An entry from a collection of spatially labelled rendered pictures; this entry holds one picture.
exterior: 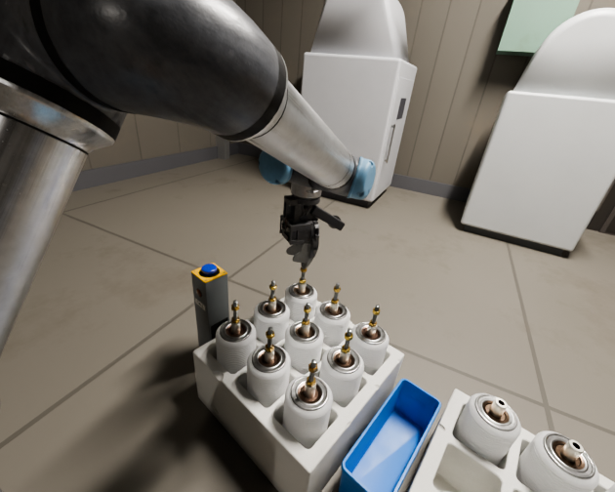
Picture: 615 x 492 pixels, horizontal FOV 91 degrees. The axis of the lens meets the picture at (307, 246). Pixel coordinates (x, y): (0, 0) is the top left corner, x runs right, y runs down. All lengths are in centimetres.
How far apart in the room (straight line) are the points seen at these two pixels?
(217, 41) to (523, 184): 208
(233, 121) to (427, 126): 270
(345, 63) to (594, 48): 126
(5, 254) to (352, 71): 211
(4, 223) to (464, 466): 81
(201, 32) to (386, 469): 89
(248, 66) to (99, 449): 89
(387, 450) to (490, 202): 168
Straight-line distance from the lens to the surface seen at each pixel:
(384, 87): 219
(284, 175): 59
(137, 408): 101
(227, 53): 26
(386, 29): 227
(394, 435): 96
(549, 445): 79
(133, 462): 93
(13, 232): 34
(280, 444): 70
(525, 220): 228
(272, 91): 29
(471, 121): 292
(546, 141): 219
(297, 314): 90
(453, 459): 82
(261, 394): 74
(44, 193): 34
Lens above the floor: 79
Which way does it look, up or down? 28 degrees down
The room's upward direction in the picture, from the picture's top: 6 degrees clockwise
